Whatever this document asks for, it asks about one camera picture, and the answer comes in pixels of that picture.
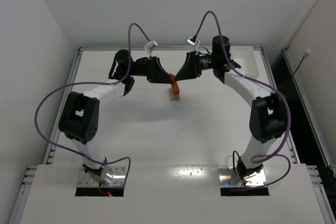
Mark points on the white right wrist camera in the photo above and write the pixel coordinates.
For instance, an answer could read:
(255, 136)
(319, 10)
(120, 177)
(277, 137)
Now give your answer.
(194, 42)

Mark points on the red-brown wood block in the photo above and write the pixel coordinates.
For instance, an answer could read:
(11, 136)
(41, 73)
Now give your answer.
(174, 85)

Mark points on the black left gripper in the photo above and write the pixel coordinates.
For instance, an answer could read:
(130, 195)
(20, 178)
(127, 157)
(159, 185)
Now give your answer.
(153, 69)

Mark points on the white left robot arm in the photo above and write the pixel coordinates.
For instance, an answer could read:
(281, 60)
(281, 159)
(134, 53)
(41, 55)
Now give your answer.
(80, 116)

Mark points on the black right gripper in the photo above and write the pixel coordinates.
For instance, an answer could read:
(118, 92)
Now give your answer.
(193, 64)

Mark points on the white perforated box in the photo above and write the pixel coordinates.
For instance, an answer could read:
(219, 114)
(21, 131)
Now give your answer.
(245, 57)

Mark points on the metal base plate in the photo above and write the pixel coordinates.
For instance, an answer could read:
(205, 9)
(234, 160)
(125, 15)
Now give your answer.
(118, 176)
(228, 179)

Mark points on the long light wood block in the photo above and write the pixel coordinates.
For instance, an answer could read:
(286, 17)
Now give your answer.
(172, 97)
(177, 97)

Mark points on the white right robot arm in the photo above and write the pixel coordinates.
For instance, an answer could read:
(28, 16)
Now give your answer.
(267, 121)

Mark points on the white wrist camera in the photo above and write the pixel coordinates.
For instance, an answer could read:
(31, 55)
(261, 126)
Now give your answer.
(194, 42)
(150, 47)

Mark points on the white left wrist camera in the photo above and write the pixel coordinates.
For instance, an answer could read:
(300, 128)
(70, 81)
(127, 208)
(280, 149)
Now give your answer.
(150, 47)

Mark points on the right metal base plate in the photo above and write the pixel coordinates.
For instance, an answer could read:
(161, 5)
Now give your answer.
(228, 179)

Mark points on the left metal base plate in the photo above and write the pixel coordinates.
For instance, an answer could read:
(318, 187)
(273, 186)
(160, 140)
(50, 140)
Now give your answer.
(118, 176)

